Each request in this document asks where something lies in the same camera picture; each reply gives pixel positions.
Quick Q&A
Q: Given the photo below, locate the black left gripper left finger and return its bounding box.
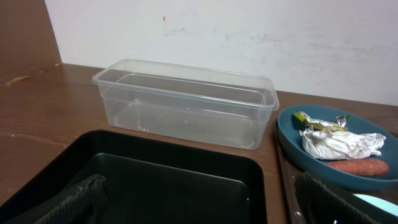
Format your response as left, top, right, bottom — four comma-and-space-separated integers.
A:
6, 174, 108, 224

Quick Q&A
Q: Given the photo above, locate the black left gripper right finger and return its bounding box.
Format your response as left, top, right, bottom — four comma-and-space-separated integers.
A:
294, 173, 379, 224

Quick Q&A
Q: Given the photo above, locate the white paper napkin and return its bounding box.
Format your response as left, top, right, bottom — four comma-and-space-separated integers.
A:
299, 127, 386, 161

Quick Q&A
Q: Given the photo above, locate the light blue bowl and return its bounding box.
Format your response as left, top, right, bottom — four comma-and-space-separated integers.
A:
355, 194, 398, 216

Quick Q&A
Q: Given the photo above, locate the orange carrot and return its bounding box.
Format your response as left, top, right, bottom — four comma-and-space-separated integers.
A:
327, 159, 389, 177

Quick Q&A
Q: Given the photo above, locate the green yellow snack wrapper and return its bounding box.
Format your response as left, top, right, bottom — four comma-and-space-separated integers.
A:
293, 111, 351, 132

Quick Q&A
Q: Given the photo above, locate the dark brown serving tray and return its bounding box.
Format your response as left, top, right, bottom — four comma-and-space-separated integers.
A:
273, 124, 397, 224

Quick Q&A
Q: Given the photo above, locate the dark blue plate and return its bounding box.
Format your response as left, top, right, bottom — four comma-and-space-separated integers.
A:
277, 105, 397, 190

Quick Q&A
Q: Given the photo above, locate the black rectangular tray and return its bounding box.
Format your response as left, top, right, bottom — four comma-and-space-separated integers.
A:
1, 131, 267, 223

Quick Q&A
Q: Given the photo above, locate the clear plastic bin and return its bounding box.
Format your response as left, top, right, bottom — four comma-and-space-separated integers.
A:
92, 59, 279, 150

